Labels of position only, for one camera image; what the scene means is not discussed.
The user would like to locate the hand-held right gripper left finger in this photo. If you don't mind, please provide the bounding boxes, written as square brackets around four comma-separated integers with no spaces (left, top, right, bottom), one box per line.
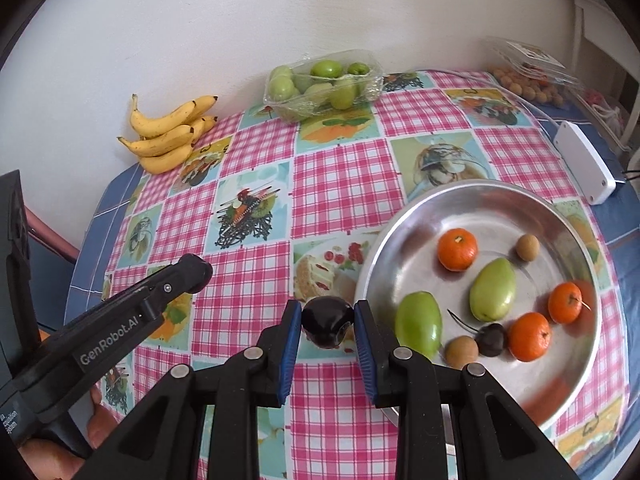
[85,300,303,480]

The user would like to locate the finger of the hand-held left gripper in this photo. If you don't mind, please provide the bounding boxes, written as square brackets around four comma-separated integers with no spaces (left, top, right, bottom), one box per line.
[102,253,213,318]

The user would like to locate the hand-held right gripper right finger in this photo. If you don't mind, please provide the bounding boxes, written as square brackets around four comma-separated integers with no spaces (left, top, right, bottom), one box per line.
[353,300,586,480]

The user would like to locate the dark red cherry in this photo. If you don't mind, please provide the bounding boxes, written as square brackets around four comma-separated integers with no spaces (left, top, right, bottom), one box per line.
[301,296,355,350]
[447,309,507,358]

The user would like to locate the oval green jujube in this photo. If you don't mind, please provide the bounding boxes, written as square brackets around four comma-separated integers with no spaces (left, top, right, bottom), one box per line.
[469,257,517,322]
[395,291,443,358]

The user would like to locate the brown longan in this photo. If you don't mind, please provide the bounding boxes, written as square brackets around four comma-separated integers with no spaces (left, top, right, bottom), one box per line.
[516,234,540,262]
[445,336,479,368]

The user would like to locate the orange mandarin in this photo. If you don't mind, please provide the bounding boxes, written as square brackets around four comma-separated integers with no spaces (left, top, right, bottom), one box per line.
[437,228,479,272]
[508,312,552,362]
[548,282,583,325]

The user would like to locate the round metal plate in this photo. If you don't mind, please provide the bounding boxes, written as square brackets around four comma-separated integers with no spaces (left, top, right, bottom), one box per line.
[353,178,603,431]

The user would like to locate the bag of green fruits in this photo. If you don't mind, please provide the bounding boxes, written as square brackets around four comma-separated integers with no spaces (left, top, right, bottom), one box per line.
[263,49,385,123]

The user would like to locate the person's left hand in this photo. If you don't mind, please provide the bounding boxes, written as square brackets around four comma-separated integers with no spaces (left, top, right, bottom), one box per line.
[17,382,123,480]

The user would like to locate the yellow banana bunch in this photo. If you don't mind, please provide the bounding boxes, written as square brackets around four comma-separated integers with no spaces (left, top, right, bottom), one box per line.
[117,94,219,175]

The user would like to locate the pink checked fruit-print tablecloth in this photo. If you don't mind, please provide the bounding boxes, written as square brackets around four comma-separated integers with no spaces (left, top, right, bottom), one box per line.
[100,69,631,480]

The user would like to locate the group of round green jujubes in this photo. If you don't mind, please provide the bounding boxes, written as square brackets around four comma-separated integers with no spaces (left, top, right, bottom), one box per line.
[267,59,373,111]

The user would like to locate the white power adapter box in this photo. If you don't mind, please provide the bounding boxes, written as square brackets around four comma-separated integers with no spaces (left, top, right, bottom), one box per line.
[553,120,617,206]

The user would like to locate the pile of small brown longans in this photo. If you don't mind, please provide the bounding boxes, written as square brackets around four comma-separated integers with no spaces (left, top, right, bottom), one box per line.
[487,66,563,106]

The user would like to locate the clear plastic clamshell boxes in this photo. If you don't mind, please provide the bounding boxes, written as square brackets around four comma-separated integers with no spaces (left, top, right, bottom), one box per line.
[487,37,626,126]

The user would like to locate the white chair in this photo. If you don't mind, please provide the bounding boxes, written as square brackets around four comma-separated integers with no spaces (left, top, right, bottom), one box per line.
[570,0,640,91]

